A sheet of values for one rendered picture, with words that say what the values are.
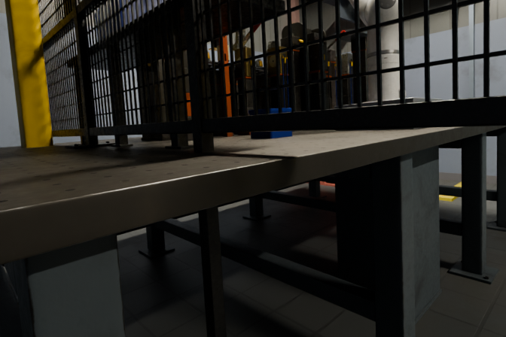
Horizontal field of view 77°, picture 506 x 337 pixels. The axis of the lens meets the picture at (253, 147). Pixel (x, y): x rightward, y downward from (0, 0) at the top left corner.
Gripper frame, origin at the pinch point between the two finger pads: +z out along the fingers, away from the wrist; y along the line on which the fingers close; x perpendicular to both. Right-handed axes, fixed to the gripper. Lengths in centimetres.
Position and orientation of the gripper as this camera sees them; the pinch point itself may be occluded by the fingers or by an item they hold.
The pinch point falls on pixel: (217, 44)
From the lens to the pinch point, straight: 150.8
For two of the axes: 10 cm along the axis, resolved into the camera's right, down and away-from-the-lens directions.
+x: -7.1, 0.9, -7.0
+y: -7.0, -0.1, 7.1
